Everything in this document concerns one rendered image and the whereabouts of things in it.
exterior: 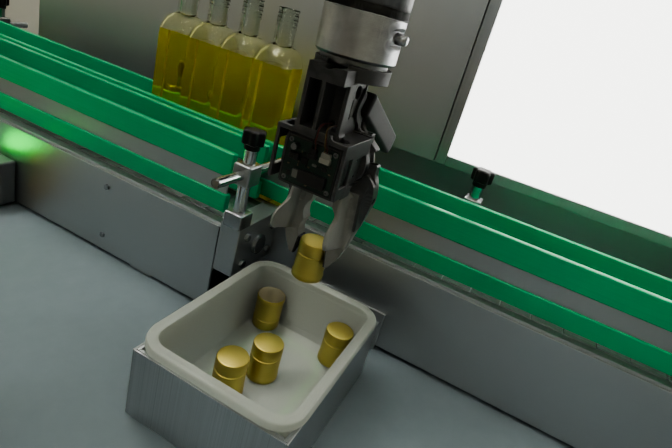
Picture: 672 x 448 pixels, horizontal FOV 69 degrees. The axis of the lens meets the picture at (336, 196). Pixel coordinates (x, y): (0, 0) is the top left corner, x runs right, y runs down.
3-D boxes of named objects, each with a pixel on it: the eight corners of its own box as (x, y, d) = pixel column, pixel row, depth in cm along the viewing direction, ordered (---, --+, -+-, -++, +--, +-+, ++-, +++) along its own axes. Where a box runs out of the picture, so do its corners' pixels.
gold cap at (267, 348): (265, 390, 52) (274, 358, 51) (239, 374, 54) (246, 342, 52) (282, 372, 56) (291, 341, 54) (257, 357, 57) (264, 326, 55)
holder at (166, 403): (376, 350, 67) (392, 303, 64) (268, 510, 43) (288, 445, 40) (271, 295, 72) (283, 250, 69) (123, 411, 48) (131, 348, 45)
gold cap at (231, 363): (229, 407, 49) (237, 373, 48) (201, 390, 50) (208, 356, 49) (249, 387, 52) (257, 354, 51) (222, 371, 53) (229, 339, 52)
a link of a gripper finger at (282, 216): (246, 250, 50) (276, 174, 47) (277, 233, 55) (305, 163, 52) (270, 267, 49) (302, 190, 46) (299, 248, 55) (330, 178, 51)
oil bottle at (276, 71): (278, 184, 78) (309, 49, 70) (259, 193, 73) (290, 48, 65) (248, 172, 79) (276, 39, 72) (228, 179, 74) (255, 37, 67)
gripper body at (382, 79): (262, 180, 45) (289, 48, 41) (307, 164, 53) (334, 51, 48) (334, 211, 43) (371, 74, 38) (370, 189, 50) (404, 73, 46)
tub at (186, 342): (364, 369, 62) (384, 313, 59) (270, 509, 42) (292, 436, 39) (251, 308, 67) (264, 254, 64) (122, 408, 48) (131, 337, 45)
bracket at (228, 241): (273, 254, 70) (283, 211, 68) (234, 279, 62) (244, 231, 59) (253, 244, 71) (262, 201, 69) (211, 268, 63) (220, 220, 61)
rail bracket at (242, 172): (289, 207, 69) (310, 124, 65) (215, 245, 55) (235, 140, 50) (272, 200, 70) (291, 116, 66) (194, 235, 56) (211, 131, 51)
